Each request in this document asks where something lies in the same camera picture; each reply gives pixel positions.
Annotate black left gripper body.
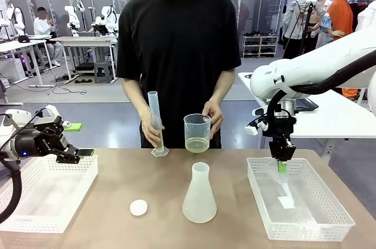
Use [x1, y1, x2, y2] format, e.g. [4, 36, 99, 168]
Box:
[13, 115, 71, 161]

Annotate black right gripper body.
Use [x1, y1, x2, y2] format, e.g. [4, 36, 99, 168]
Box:
[261, 115, 296, 144]

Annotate translucent plastic funnel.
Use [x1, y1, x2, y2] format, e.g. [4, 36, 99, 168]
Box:
[270, 164, 293, 200]

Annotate clear plastic measuring beaker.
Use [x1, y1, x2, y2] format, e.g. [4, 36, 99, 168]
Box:
[183, 113, 213, 154]

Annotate translucent plastic graduated cylinder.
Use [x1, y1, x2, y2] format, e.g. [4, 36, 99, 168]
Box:
[147, 90, 170, 159]

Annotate translucent plastic conical flask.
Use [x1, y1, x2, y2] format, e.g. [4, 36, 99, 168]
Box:
[182, 161, 218, 224]

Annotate person's left forearm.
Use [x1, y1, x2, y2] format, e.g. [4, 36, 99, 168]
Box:
[209, 69, 236, 109]

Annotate person's right forearm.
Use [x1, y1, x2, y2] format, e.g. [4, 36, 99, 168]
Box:
[121, 78, 154, 122]

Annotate person's left hand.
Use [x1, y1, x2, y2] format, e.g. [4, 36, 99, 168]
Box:
[202, 100, 225, 139]

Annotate person's right hand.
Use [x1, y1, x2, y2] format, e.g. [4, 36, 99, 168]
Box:
[140, 106, 166, 150]

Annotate dark grey laptop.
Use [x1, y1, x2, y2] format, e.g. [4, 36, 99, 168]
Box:
[293, 97, 320, 112]

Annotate white perforated plastic basket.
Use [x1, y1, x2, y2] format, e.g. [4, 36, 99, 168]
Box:
[0, 153, 99, 234]
[246, 157, 356, 242]

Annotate small white paper card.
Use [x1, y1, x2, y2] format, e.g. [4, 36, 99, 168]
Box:
[277, 195, 296, 210]

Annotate large white work table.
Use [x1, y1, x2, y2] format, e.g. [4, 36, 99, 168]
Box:
[237, 71, 376, 160]

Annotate black box under table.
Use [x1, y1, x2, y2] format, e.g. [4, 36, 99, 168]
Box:
[75, 61, 95, 74]

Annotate grey plastic stool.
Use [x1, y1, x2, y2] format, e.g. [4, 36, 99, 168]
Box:
[93, 60, 115, 84]

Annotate white shoe rack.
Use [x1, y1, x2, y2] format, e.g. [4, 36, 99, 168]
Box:
[241, 32, 279, 59]

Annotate white round lid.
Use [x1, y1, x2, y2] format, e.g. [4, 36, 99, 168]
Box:
[129, 199, 149, 217]

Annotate white metal-leg table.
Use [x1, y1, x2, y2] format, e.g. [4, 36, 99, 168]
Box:
[56, 35, 119, 82]

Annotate white office desk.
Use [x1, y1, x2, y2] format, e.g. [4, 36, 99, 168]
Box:
[0, 38, 55, 89]

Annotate seated person in white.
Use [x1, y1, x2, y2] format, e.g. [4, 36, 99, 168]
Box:
[33, 6, 63, 68]

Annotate black tripod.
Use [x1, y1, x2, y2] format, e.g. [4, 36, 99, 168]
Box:
[298, 0, 317, 58]

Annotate white humanoid robot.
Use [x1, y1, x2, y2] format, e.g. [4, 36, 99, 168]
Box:
[91, 5, 119, 35]
[5, 3, 26, 39]
[63, 0, 86, 38]

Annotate standing person in light clothes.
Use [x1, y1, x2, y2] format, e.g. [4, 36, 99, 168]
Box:
[315, 0, 334, 49]

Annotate mannequin in grey shirt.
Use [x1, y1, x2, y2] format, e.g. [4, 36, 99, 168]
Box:
[282, 0, 327, 60]

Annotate mannequin in orange clothes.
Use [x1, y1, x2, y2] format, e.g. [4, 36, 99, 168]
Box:
[326, 0, 360, 100]

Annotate person in black t-shirt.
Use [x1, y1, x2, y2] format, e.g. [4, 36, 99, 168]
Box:
[115, 0, 243, 149]

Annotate mannequin in white garment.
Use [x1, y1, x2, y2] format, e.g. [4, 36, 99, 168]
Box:
[354, 0, 376, 34]

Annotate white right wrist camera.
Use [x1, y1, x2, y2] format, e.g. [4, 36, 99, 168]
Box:
[244, 107, 270, 137]

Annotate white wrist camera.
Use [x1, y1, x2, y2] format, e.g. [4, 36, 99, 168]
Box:
[244, 107, 270, 137]
[34, 104, 62, 121]

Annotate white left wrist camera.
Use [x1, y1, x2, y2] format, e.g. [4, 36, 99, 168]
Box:
[34, 104, 62, 121]

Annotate black floor cables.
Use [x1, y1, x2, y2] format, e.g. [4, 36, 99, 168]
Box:
[51, 72, 89, 96]

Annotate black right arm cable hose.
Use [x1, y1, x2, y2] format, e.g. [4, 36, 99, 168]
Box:
[266, 68, 376, 125]

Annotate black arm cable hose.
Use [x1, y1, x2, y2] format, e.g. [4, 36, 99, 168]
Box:
[0, 153, 23, 224]
[266, 68, 376, 125]

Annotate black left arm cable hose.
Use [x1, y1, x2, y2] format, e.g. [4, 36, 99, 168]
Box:
[0, 153, 23, 224]

